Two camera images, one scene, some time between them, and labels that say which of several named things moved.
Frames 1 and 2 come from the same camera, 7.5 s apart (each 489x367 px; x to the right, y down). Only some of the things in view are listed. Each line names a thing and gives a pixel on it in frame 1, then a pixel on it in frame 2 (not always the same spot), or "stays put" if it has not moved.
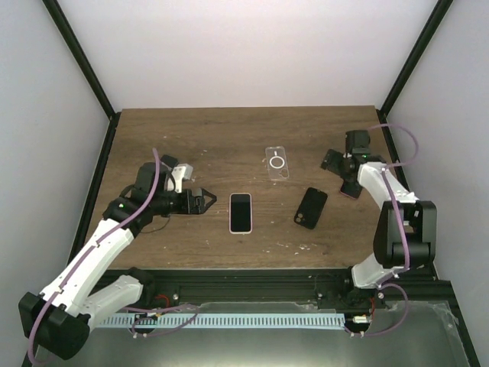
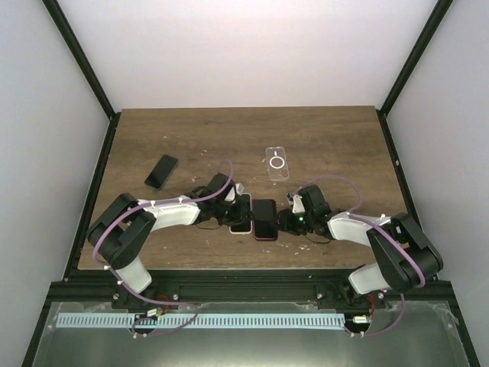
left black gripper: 199,202 to 239,216
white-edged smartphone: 240,213 stays put
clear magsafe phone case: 276,163 stays put
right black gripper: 334,164 to 286,223
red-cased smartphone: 351,189 to 265,220
